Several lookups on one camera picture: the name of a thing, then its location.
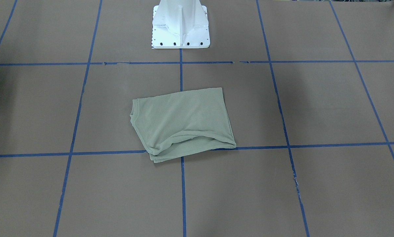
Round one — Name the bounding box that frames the green long-sleeve shirt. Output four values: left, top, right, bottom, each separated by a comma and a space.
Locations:
130, 88, 237, 163

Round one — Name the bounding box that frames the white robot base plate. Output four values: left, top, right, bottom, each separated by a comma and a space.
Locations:
151, 0, 210, 49

